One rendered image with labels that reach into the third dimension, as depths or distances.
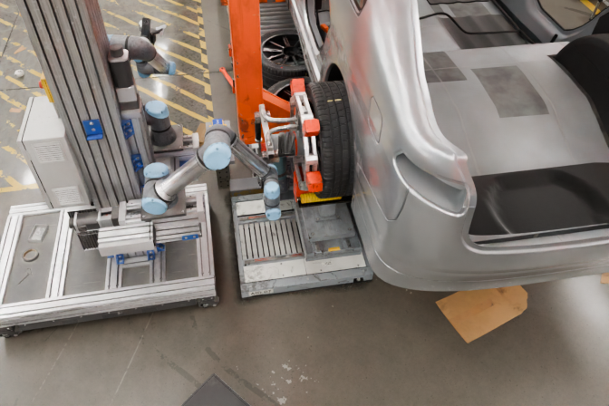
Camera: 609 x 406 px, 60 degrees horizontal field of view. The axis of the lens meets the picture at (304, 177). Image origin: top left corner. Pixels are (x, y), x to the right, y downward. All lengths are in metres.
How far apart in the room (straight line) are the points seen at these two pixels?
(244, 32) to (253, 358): 1.82
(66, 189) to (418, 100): 1.79
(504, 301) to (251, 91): 2.02
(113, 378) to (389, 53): 2.24
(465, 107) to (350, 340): 1.49
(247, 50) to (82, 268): 1.61
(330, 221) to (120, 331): 1.42
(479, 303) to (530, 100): 1.26
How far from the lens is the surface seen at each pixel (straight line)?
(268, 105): 3.33
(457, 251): 2.16
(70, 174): 2.81
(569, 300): 3.76
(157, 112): 2.98
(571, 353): 3.56
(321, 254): 3.35
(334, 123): 2.71
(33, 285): 3.47
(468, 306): 3.48
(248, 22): 2.98
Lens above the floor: 2.83
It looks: 45 degrees down
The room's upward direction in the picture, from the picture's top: 2 degrees clockwise
